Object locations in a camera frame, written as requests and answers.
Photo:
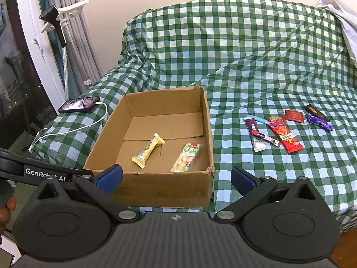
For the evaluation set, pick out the white plastic hanger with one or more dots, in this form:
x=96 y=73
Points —
x=74 y=8

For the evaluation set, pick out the small brown candy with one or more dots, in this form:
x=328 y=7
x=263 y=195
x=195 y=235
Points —
x=274 y=119

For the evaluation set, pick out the green checkered bed cover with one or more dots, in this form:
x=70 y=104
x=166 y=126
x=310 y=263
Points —
x=251 y=61

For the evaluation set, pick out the white window frame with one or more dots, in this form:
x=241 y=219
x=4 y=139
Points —
x=39 y=55

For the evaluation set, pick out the black garment steamer head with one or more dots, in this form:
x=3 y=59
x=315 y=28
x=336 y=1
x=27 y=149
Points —
x=50 y=14

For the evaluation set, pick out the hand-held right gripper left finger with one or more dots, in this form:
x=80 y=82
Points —
x=108 y=177

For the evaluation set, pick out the large red snack packet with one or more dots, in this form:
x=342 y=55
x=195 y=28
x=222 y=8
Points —
x=288 y=139

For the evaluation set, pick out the yellow snack bar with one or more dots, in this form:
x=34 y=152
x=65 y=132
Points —
x=147 y=150

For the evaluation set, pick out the blue stick packet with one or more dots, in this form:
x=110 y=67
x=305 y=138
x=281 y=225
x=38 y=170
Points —
x=260 y=120

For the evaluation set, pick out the green nut packet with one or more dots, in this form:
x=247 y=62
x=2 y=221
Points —
x=185 y=157

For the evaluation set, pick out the red square packet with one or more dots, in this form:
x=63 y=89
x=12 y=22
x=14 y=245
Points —
x=293 y=115

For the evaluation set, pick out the red white black snack bar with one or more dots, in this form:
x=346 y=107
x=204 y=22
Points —
x=266 y=138

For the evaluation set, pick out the brown cardboard box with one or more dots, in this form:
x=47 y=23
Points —
x=156 y=184

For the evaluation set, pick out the purple candy packet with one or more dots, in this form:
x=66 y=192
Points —
x=319 y=122

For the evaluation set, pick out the grey curtain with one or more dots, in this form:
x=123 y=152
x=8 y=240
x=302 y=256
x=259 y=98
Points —
x=83 y=47

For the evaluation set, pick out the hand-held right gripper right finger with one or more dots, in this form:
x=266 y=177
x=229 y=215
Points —
x=244 y=178

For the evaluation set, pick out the silver purple snack packet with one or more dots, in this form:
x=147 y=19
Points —
x=250 y=124

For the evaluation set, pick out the person's left hand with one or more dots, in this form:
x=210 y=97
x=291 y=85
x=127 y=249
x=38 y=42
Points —
x=5 y=217

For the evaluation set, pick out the black smartphone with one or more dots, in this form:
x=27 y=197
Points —
x=79 y=104

